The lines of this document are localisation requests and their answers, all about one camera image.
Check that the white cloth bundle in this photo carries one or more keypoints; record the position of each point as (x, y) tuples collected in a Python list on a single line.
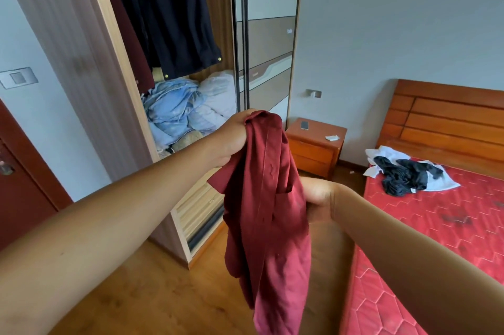
[(177, 106)]

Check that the person's left hand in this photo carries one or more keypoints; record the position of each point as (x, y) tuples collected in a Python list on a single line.
[(230, 138)]

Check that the black long-sleeve shirt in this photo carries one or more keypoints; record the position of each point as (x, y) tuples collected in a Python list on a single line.
[(401, 179)]

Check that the person's left forearm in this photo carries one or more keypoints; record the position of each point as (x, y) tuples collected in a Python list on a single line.
[(98, 236)]

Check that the person's right forearm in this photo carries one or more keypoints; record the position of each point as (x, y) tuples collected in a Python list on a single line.
[(413, 268)]

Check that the person's right hand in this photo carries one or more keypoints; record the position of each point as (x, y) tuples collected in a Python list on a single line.
[(319, 197)]

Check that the grey wall switch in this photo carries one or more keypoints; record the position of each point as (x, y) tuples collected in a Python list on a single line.
[(314, 93)]

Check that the red quilted mattress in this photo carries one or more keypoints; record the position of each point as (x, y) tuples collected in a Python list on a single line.
[(453, 220)]

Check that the white paper scrap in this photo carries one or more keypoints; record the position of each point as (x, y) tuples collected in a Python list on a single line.
[(332, 138)]

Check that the dark navy jacket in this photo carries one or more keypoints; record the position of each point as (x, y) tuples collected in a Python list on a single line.
[(173, 12)]

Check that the maroon zip jacket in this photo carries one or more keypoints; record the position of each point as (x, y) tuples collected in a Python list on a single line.
[(134, 55)]

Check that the wooden bed headboard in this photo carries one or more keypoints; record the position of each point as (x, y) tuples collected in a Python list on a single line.
[(453, 122)]

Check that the dark red shirt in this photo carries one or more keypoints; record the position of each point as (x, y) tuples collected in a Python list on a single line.
[(271, 228)]

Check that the green quilted bedding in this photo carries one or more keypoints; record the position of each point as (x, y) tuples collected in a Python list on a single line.
[(187, 139)]

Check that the white button shirt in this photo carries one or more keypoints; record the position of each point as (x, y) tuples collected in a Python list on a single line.
[(445, 183)]

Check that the wooden nightstand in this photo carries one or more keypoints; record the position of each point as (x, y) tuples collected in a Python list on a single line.
[(315, 149)]

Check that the wooden wardrobe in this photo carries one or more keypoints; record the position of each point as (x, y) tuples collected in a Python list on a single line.
[(78, 51)]

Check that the white wall light switch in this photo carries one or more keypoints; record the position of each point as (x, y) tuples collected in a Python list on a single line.
[(17, 78)]

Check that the grey smartphone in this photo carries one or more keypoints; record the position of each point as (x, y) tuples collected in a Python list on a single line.
[(304, 125)]

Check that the red wooden room door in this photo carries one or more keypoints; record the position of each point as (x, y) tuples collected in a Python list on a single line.
[(23, 204)]

